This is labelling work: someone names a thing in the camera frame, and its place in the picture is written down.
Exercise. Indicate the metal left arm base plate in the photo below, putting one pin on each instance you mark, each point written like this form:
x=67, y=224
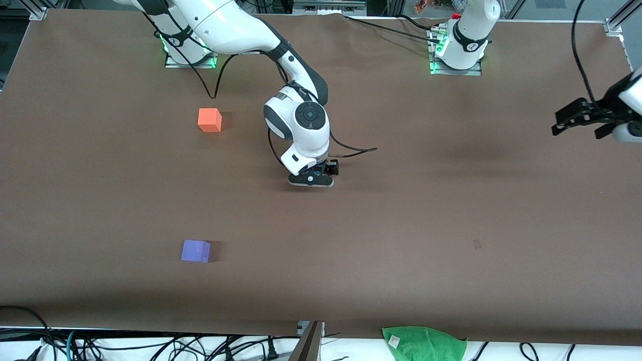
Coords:
x=476, y=72

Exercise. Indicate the grey background device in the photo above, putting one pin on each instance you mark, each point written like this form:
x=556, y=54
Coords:
x=328, y=6

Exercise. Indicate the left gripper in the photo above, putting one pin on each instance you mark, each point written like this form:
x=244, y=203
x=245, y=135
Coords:
x=606, y=110

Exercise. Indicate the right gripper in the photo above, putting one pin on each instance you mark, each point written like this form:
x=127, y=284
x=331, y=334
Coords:
x=331, y=167

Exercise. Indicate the black power plug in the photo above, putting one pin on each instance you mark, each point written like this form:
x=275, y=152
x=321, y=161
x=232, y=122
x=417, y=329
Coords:
x=271, y=348

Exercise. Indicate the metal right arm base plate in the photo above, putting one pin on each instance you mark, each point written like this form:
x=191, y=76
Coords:
x=173, y=62

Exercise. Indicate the brown table cover sheet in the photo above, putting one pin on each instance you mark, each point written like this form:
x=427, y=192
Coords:
x=321, y=225

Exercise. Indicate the aluminium post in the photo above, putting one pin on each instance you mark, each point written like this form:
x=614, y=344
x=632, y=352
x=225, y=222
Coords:
x=308, y=346

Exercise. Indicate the green cloth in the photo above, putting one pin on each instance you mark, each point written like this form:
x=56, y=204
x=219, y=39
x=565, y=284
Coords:
x=424, y=345

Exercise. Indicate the purple block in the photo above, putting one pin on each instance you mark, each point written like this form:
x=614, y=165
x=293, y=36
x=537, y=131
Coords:
x=194, y=251

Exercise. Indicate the orange block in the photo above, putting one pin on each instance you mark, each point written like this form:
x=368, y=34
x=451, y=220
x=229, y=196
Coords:
x=209, y=120

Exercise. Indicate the aluminium frame strut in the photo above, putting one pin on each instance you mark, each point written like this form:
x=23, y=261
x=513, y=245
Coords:
x=39, y=13
x=619, y=20

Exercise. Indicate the orange background object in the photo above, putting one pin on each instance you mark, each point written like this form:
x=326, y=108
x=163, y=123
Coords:
x=431, y=6

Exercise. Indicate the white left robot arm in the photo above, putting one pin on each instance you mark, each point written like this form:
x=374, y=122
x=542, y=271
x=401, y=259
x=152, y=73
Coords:
x=471, y=30

